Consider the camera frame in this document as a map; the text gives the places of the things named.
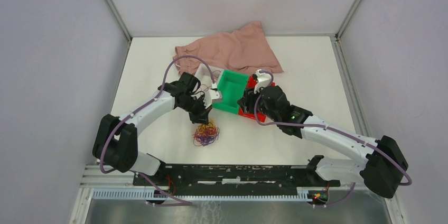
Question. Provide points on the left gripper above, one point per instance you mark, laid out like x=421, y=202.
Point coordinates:
x=202, y=117

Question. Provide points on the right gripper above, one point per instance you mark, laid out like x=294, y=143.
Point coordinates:
x=244, y=103

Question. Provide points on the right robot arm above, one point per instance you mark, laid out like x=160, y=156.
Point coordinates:
x=295, y=136

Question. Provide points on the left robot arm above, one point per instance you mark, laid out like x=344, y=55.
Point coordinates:
x=116, y=143

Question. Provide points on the red plastic bin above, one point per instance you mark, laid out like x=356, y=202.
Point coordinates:
x=250, y=84

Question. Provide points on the green plastic bin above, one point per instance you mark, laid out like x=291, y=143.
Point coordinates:
x=232, y=86

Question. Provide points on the translucent white bin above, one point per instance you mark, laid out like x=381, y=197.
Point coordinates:
x=204, y=76

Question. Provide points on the pink cloth shorts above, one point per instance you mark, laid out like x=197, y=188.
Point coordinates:
x=244, y=50

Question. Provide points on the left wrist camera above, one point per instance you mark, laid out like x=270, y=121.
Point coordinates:
x=212, y=96

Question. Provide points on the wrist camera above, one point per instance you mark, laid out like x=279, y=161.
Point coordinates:
x=263, y=79
x=212, y=96

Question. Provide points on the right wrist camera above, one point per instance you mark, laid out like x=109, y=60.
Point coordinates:
x=263, y=79

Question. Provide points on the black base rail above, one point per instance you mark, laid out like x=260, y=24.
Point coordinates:
x=237, y=180

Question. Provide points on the white cable duct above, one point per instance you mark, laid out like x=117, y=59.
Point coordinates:
x=149, y=194

